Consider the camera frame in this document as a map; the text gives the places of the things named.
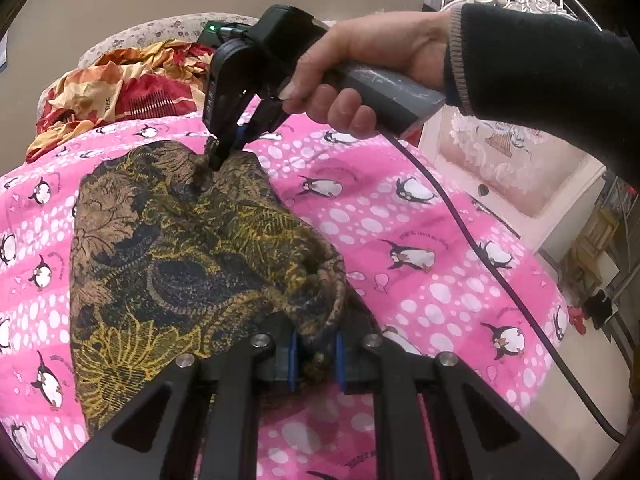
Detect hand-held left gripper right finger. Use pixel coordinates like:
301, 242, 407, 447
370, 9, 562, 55
334, 305, 577, 480

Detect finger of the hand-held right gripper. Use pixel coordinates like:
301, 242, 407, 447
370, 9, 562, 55
234, 100, 289, 152
206, 89, 252, 172

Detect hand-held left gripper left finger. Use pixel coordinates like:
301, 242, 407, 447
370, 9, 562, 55
54, 317, 302, 480

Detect brown yellow patterned garment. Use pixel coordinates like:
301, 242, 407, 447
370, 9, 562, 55
69, 139, 349, 437

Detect person's right forearm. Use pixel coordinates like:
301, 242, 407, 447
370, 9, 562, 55
442, 2, 640, 188

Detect person's right hand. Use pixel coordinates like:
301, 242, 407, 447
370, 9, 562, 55
286, 9, 454, 134

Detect red orange floral quilt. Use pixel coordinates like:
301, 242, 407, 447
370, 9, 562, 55
25, 40, 222, 164

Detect grey floral upholstered bed end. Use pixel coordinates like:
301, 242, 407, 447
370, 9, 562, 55
37, 10, 267, 111

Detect pink penguin print blanket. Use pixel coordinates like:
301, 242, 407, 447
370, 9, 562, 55
0, 97, 627, 480

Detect red floor item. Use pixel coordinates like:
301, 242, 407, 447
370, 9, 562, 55
566, 306, 589, 337

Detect black shoes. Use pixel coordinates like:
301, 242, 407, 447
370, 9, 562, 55
581, 289, 614, 332

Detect yellow wooden furniture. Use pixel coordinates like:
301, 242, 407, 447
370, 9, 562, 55
569, 170, 632, 293

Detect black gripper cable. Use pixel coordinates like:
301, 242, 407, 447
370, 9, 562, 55
382, 130, 627, 442

